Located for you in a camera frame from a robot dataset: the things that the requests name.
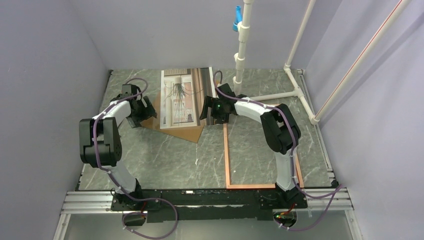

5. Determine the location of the white PVC pipe stand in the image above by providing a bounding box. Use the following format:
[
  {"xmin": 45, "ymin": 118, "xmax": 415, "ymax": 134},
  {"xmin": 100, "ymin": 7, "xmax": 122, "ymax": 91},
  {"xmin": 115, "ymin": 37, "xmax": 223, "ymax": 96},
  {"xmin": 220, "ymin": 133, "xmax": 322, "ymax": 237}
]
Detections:
[{"xmin": 230, "ymin": 0, "xmax": 316, "ymax": 125}]

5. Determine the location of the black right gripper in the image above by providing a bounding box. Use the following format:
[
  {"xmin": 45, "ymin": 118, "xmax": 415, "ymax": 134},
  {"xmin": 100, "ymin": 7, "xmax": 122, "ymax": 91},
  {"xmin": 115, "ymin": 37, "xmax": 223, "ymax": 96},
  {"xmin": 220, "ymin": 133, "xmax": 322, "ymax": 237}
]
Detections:
[{"xmin": 199, "ymin": 96, "xmax": 229, "ymax": 125}]

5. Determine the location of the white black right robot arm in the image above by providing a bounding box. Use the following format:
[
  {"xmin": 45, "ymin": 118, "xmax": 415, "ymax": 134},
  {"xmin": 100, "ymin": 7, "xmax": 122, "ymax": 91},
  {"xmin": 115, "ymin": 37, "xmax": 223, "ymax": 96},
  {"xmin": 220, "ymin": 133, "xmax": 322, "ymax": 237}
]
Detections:
[{"xmin": 199, "ymin": 83, "xmax": 302, "ymax": 208}]

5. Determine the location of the brown cardboard backing board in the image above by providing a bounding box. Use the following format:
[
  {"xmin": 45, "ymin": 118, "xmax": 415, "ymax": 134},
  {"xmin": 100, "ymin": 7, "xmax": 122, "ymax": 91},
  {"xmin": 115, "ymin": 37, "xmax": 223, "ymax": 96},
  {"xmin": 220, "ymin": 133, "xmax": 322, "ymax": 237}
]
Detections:
[{"xmin": 141, "ymin": 92, "xmax": 206, "ymax": 143}]

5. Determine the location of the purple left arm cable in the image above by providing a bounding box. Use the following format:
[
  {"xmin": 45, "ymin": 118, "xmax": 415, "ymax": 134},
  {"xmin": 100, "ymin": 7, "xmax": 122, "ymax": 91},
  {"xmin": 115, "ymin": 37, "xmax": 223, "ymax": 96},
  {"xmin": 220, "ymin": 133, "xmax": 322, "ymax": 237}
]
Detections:
[{"xmin": 92, "ymin": 77, "xmax": 180, "ymax": 240}]

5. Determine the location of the printed photo sheet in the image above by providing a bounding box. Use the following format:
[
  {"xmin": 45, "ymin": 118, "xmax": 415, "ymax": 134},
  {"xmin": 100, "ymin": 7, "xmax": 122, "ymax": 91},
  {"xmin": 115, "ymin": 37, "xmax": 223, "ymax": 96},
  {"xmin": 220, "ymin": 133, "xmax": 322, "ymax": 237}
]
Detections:
[{"xmin": 159, "ymin": 67, "xmax": 216, "ymax": 130}]

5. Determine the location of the blue pipe fitting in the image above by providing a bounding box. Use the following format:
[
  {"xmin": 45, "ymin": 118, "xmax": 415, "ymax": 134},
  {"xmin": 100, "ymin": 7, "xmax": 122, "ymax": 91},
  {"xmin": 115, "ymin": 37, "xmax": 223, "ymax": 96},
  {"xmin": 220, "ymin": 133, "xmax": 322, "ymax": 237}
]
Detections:
[{"xmin": 232, "ymin": 5, "xmax": 243, "ymax": 32}]

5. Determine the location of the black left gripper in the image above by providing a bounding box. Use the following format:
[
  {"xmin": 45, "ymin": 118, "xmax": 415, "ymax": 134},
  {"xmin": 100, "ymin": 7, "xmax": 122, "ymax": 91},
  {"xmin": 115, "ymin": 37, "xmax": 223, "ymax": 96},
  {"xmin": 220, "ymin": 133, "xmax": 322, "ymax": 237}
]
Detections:
[{"xmin": 127, "ymin": 96, "xmax": 157, "ymax": 128}]

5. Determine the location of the aluminium extrusion frame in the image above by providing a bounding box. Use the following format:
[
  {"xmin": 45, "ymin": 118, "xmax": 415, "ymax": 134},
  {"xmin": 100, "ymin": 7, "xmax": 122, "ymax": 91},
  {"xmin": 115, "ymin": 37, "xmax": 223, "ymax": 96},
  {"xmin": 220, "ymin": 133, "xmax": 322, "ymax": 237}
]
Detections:
[{"xmin": 52, "ymin": 71, "xmax": 364, "ymax": 240}]

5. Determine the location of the white pole with red stripe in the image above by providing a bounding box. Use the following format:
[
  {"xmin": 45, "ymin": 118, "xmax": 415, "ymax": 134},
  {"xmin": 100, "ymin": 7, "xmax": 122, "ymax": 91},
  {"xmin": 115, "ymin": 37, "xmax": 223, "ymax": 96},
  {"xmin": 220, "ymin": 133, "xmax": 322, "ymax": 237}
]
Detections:
[{"xmin": 310, "ymin": 0, "xmax": 411, "ymax": 125}]

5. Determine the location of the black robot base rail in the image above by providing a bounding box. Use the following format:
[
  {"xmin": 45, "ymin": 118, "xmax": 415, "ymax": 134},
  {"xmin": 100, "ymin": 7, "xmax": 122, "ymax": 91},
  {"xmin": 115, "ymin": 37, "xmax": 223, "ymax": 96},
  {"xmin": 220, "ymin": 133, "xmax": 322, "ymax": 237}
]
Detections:
[{"xmin": 110, "ymin": 188, "xmax": 308, "ymax": 223}]

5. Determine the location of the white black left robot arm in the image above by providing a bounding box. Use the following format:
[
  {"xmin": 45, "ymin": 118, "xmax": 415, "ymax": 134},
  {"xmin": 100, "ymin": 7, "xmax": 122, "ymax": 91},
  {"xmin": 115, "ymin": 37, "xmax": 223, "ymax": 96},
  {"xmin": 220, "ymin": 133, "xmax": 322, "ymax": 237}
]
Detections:
[{"xmin": 78, "ymin": 83, "xmax": 157, "ymax": 210}]

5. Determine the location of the red picture frame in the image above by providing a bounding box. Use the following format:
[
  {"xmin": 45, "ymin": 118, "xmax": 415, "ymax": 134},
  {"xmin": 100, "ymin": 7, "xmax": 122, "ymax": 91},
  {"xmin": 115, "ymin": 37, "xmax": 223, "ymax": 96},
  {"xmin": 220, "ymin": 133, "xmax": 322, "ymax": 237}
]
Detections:
[{"xmin": 223, "ymin": 101, "xmax": 305, "ymax": 191}]

